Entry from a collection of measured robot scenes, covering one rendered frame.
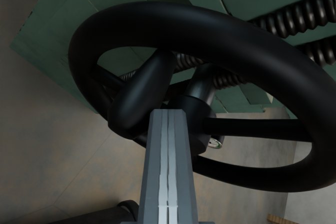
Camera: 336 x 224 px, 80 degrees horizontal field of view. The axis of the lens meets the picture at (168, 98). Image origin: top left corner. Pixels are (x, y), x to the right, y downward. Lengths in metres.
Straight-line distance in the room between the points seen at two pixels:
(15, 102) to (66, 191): 0.43
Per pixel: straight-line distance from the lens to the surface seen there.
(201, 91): 0.24
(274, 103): 0.45
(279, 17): 0.19
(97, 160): 1.09
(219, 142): 0.53
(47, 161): 1.01
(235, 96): 0.46
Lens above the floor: 0.96
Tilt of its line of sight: 45 degrees down
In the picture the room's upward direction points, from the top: 85 degrees clockwise
